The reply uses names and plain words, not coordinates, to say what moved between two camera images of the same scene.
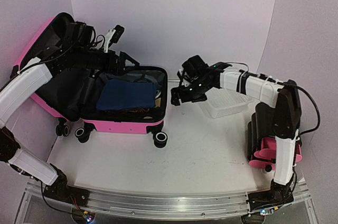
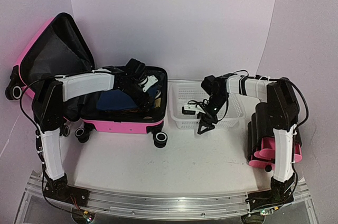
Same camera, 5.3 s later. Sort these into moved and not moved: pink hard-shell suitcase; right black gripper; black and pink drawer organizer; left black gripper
Moved: right black gripper; left black gripper
Not moved: pink hard-shell suitcase; black and pink drawer organizer
